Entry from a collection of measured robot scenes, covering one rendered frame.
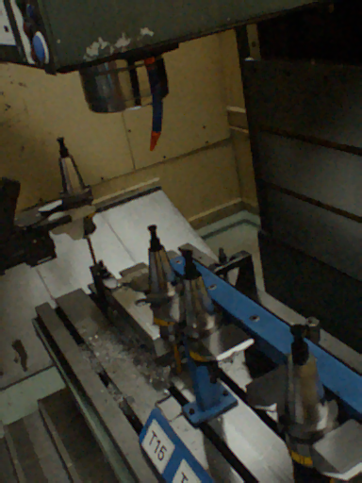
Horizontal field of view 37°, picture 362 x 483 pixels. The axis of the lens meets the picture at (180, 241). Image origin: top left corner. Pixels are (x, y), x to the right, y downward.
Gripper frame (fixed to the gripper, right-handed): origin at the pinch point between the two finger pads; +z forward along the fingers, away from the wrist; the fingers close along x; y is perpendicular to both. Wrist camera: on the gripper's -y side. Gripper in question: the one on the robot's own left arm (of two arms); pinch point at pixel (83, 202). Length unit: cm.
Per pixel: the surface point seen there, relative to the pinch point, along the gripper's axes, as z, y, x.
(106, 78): 8.6, -21.9, 5.8
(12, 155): 5, 11, -101
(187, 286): -0.1, 0.3, 41.6
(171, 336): -0.4, 14.0, 31.7
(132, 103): 11.7, -16.9, 7.5
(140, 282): -0.7, 7.1, 24.6
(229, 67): 96, 3, -95
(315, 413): 1, 5, 65
